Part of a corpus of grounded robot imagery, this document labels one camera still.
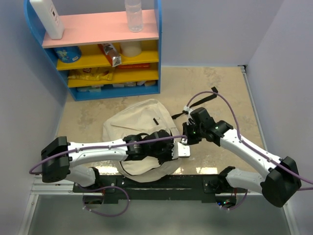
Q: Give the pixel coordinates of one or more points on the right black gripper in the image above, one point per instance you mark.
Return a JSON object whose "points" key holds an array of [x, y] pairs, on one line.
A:
{"points": [[190, 140]]}

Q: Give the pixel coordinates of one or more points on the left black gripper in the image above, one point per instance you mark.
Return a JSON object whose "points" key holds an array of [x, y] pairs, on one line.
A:
{"points": [[170, 147]]}

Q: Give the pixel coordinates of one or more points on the beige canvas backpack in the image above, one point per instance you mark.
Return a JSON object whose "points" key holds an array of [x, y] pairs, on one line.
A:
{"points": [[146, 117]]}

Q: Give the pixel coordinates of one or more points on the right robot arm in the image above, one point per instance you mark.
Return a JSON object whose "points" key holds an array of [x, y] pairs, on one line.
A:
{"points": [[274, 177]]}

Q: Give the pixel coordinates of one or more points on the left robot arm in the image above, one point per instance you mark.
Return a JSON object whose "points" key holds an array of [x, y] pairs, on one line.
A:
{"points": [[66, 160]]}

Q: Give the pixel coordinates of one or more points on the yellow chips bag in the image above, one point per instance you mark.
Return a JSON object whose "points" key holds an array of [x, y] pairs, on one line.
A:
{"points": [[92, 74]]}

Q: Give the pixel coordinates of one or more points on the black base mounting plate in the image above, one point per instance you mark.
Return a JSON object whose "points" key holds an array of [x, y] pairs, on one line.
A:
{"points": [[205, 188]]}

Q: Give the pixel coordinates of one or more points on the red flat box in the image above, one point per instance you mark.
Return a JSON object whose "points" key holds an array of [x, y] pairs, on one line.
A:
{"points": [[134, 66]]}

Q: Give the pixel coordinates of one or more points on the white small boxes row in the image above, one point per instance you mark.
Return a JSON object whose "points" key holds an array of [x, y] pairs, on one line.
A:
{"points": [[99, 88]]}

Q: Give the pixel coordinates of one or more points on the white cylindrical container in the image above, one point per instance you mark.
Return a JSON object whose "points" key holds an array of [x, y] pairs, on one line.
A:
{"points": [[131, 49]]}

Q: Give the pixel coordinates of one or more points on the orange silver snack packet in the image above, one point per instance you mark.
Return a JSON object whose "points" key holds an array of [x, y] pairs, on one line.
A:
{"points": [[111, 54]]}

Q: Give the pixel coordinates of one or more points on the blue shelf unit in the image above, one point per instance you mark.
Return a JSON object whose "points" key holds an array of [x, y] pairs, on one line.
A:
{"points": [[89, 30]]}

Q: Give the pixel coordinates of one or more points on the blue round snack tub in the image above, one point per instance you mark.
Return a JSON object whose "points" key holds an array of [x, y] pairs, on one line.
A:
{"points": [[68, 54]]}

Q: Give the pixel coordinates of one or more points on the clear plastic water bottle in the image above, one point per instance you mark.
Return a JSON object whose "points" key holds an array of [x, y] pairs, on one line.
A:
{"points": [[134, 15]]}

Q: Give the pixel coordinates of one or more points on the white rectangular bottle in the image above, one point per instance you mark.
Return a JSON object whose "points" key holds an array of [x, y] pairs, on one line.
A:
{"points": [[49, 17]]}

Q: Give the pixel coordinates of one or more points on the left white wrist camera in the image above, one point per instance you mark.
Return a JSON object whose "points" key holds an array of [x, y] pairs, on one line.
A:
{"points": [[180, 151]]}

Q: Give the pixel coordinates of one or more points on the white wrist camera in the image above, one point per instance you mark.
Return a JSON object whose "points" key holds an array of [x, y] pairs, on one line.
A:
{"points": [[180, 151], [187, 110]]}

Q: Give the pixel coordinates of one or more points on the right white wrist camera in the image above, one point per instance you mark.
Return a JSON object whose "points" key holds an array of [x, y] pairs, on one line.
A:
{"points": [[187, 110]]}

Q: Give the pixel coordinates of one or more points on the aluminium frame rail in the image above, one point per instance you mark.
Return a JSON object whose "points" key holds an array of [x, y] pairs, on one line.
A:
{"points": [[187, 160]]}

